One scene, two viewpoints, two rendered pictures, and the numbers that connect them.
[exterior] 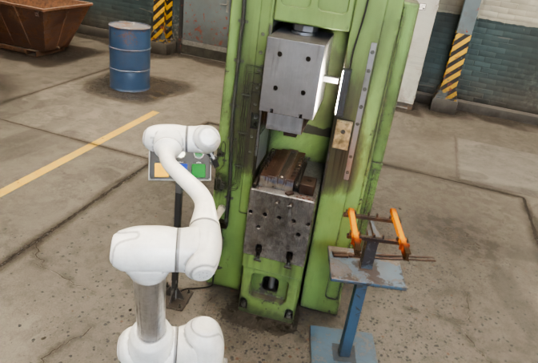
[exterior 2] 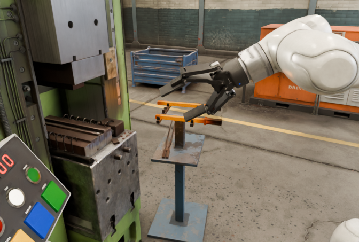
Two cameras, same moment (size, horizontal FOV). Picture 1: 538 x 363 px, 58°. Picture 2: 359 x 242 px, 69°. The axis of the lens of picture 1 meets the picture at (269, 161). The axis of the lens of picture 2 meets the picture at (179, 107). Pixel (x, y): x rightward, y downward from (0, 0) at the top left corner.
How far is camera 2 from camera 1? 2.20 m
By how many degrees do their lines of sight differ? 71
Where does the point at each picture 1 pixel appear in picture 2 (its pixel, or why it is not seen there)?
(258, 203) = (101, 175)
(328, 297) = not seen: hidden behind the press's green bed
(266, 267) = (121, 229)
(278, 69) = not seen: outside the picture
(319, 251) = not seen: hidden behind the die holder
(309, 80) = (98, 4)
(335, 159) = (109, 91)
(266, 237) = (115, 202)
